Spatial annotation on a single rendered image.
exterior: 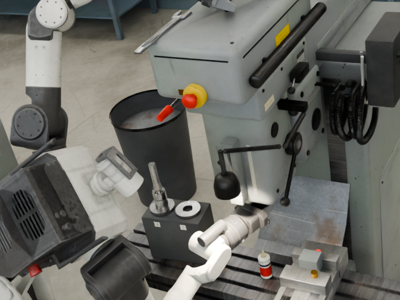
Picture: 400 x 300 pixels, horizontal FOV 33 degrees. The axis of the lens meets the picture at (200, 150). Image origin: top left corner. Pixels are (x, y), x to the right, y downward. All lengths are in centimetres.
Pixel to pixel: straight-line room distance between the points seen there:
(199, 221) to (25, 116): 83
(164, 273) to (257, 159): 71
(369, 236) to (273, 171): 73
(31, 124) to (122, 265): 42
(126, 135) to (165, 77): 228
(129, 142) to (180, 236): 171
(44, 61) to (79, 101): 408
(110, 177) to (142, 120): 256
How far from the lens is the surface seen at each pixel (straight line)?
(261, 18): 172
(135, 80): 594
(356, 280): 230
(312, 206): 249
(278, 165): 195
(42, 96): 176
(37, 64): 176
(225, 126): 188
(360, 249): 262
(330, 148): 236
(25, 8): 771
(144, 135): 393
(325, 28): 216
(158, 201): 236
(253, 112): 176
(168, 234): 239
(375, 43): 192
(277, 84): 182
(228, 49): 159
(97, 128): 534
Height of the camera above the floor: 254
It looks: 32 degrees down
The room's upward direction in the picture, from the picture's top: 12 degrees counter-clockwise
